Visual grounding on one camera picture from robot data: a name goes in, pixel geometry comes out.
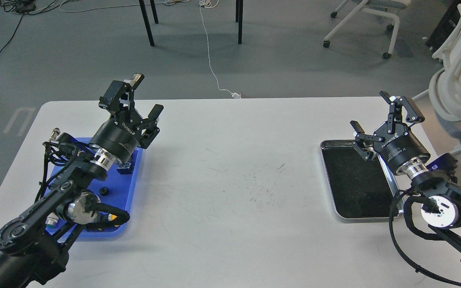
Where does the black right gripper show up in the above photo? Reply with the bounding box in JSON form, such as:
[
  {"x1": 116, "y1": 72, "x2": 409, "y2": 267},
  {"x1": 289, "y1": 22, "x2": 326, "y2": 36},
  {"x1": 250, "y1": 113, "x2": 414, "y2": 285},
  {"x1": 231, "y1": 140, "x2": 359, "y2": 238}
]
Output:
[{"x1": 350, "y1": 91, "x2": 430, "y2": 175}]

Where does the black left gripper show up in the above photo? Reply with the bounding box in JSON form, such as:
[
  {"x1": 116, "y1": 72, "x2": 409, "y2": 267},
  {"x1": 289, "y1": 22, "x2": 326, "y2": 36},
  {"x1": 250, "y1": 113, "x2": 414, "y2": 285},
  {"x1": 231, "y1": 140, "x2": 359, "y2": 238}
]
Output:
[{"x1": 90, "y1": 74, "x2": 164, "y2": 163}]

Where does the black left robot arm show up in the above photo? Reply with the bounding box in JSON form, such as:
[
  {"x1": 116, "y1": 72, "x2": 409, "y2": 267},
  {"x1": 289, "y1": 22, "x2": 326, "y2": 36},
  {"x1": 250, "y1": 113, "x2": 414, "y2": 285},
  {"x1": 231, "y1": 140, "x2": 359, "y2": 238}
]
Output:
[{"x1": 0, "y1": 73, "x2": 163, "y2": 288}]

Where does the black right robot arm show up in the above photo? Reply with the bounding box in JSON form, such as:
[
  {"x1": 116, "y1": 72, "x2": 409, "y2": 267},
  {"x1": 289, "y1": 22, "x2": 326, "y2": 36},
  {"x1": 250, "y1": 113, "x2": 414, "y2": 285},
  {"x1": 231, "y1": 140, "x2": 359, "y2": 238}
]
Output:
[{"x1": 351, "y1": 91, "x2": 461, "y2": 287}]

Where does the silver metal tray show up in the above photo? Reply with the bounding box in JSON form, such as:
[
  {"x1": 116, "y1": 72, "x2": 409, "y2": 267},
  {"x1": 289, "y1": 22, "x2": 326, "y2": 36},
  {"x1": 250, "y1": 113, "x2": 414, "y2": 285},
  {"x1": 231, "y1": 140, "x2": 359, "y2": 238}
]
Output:
[{"x1": 320, "y1": 139, "x2": 399, "y2": 223}]

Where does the blue plastic tray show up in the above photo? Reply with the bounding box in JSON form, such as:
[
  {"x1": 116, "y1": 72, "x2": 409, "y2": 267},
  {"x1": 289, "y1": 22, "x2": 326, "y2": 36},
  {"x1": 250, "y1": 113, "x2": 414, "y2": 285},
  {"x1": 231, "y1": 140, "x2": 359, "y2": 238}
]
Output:
[{"x1": 33, "y1": 138, "x2": 144, "y2": 240}]

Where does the black table leg left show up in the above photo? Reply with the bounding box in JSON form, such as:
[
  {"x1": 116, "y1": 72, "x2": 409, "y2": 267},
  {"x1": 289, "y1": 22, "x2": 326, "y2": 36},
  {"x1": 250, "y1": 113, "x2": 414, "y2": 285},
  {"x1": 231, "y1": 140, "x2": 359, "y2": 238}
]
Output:
[{"x1": 138, "y1": 0, "x2": 159, "y2": 47}]

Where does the black table leg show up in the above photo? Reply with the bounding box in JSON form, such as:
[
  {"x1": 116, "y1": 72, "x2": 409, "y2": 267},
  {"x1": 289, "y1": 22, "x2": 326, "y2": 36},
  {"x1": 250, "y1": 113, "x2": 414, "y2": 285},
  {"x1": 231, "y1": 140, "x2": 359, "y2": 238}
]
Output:
[
  {"x1": 235, "y1": 0, "x2": 244, "y2": 44},
  {"x1": 138, "y1": 0, "x2": 159, "y2": 47}
]

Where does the white office chair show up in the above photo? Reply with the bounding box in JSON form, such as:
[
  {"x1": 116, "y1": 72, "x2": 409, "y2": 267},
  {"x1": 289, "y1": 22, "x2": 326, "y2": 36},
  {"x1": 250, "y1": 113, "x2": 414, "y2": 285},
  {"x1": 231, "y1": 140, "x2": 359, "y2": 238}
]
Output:
[{"x1": 323, "y1": 0, "x2": 408, "y2": 60}]

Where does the black table leg right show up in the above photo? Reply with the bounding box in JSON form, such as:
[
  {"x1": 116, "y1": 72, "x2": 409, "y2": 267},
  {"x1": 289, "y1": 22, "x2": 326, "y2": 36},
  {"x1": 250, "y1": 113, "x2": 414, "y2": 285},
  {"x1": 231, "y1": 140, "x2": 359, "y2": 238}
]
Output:
[{"x1": 235, "y1": 0, "x2": 244, "y2": 44}]

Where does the yellow push button switch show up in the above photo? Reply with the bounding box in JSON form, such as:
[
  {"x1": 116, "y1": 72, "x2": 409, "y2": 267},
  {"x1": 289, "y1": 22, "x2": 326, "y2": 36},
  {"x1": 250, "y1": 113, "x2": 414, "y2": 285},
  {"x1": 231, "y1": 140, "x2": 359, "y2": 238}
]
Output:
[{"x1": 104, "y1": 213, "x2": 118, "y2": 222}]

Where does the white cable on floor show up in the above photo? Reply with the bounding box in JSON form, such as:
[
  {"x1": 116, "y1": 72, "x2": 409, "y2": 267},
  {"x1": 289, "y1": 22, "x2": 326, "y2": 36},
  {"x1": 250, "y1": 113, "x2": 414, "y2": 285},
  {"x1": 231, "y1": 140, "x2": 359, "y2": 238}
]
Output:
[{"x1": 165, "y1": 0, "x2": 242, "y2": 99}]

